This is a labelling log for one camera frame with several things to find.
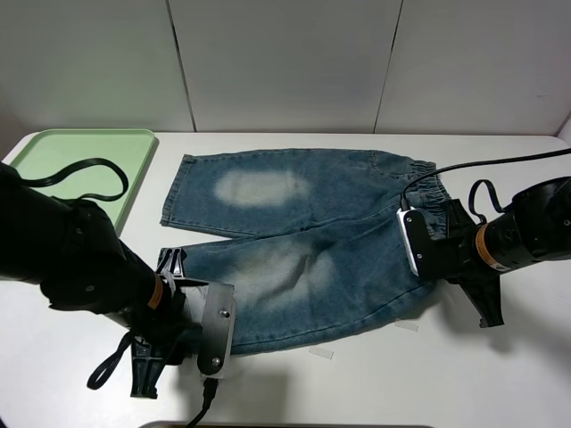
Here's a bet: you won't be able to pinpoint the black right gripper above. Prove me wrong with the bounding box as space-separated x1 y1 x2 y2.
428 199 504 329

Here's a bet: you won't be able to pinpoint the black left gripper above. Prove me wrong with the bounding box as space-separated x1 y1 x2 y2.
125 248 208 398

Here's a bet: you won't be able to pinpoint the blue children's denim shorts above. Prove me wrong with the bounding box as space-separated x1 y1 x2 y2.
161 149 449 355

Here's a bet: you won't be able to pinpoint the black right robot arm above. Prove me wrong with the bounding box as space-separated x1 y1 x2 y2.
418 177 570 328

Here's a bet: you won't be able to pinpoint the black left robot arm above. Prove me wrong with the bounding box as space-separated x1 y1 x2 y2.
1 158 202 399

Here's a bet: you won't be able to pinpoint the light green plastic tray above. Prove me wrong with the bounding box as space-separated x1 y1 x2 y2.
1 128 160 236

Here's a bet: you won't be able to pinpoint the clear tape strip front right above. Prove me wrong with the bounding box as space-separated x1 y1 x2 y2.
394 318 418 333

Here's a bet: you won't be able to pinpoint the clear tape strip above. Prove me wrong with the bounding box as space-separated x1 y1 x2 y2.
394 318 418 333
309 346 334 359

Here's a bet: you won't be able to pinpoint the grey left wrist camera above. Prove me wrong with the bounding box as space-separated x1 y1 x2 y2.
197 283 236 380

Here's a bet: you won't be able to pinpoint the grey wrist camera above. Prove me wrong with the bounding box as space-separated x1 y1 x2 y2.
197 283 236 380
397 208 434 280

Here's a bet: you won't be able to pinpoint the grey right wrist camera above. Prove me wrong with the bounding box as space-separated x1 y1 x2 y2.
397 208 434 280

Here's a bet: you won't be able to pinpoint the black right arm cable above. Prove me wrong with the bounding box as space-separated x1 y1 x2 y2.
399 150 571 224

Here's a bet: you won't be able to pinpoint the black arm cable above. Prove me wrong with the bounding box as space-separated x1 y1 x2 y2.
399 150 571 224
20 156 129 202

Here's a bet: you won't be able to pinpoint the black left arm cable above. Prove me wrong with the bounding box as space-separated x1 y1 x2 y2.
20 156 129 202

